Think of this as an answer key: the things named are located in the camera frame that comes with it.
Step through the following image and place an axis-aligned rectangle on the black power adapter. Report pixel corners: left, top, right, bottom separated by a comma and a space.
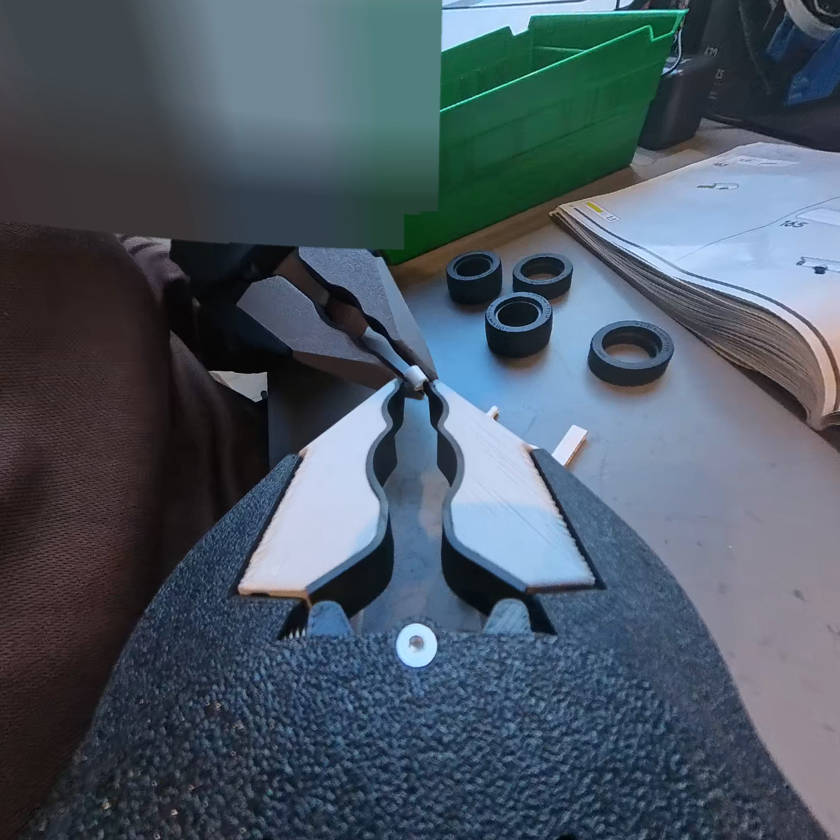
640, 56, 715, 151

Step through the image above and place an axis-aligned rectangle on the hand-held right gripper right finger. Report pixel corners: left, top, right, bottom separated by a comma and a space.
425, 381, 598, 614

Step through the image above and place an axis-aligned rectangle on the small white toy connector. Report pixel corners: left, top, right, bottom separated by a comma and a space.
360, 325, 427, 395

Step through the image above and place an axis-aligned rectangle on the person's brown shirt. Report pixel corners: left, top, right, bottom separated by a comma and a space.
0, 220, 270, 821

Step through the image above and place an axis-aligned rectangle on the grey desk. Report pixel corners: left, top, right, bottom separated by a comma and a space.
266, 118, 840, 840

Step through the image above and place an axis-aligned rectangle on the toy car box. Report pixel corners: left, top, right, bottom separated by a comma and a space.
682, 0, 840, 135

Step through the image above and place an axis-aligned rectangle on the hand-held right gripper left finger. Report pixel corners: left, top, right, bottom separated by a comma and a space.
236, 379, 403, 616

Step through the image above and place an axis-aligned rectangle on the long white toy beam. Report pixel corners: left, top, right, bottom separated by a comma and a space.
551, 425, 589, 469

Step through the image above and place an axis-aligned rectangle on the person's left hand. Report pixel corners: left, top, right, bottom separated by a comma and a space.
330, 301, 370, 340

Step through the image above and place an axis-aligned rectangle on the narrow black rubber tyre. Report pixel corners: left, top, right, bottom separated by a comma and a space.
512, 252, 574, 299

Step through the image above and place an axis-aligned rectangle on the green plastic bin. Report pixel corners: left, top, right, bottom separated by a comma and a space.
387, 10, 690, 265

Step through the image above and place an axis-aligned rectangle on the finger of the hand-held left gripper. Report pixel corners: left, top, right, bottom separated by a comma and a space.
297, 247, 438, 383
236, 274, 403, 389

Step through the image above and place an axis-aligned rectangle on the open white instruction booklet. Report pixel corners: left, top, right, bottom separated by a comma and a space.
551, 141, 840, 431

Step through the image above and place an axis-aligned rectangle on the white table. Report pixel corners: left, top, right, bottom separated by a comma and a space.
441, 0, 618, 50

